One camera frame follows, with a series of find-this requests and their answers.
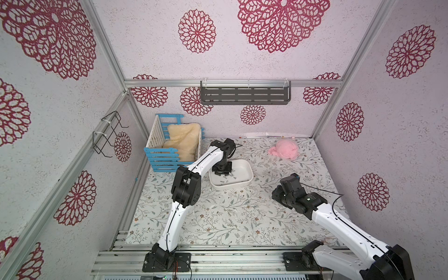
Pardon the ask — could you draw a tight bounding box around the white plastic storage box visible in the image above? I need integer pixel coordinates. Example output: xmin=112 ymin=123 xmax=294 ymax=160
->
xmin=208 ymin=159 xmax=254 ymax=191

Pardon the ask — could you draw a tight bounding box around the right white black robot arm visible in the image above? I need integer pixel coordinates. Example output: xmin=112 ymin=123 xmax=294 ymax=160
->
xmin=272 ymin=185 xmax=415 ymax=280

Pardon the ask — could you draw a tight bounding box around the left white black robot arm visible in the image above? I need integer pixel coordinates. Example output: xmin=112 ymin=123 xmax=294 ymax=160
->
xmin=150 ymin=138 xmax=236 ymax=268

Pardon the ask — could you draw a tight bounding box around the cream fluffy cloth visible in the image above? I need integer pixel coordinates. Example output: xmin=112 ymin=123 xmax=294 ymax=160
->
xmin=163 ymin=123 xmax=201 ymax=162

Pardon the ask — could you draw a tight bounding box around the pink plush toy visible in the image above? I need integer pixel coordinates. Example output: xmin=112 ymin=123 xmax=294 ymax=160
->
xmin=268 ymin=139 xmax=299 ymax=161

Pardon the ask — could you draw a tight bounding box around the blue white slatted crate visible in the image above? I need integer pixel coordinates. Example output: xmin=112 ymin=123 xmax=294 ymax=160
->
xmin=144 ymin=114 xmax=204 ymax=172

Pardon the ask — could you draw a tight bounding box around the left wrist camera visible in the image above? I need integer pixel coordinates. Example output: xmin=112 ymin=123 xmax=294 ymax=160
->
xmin=224 ymin=138 xmax=236 ymax=159

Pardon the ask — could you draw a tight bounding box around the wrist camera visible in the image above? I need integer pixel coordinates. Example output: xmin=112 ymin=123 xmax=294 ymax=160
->
xmin=224 ymin=138 xmax=236 ymax=159
xmin=280 ymin=173 xmax=307 ymax=200

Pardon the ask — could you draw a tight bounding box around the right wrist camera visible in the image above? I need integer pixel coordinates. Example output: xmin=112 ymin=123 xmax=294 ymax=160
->
xmin=280 ymin=173 xmax=307 ymax=200

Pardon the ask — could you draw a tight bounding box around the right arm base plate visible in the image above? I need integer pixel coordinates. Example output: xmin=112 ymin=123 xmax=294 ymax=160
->
xmin=282 ymin=252 xmax=330 ymax=273

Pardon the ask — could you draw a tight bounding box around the grey wall shelf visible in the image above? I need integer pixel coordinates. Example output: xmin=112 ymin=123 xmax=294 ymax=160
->
xmin=199 ymin=81 xmax=291 ymax=106

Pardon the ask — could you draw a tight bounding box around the aluminium front rail frame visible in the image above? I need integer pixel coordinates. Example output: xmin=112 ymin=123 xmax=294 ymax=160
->
xmin=90 ymin=249 xmax=386 ymax=276

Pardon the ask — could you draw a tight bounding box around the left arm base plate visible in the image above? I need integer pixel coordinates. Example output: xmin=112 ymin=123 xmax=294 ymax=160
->
xmin=142 ymin=252 xmax=191 ymax=273

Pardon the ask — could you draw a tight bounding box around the black wire wall rack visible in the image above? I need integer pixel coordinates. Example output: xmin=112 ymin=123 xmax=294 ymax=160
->
xmin=92 ymin=110 xmax=128 ymax=158

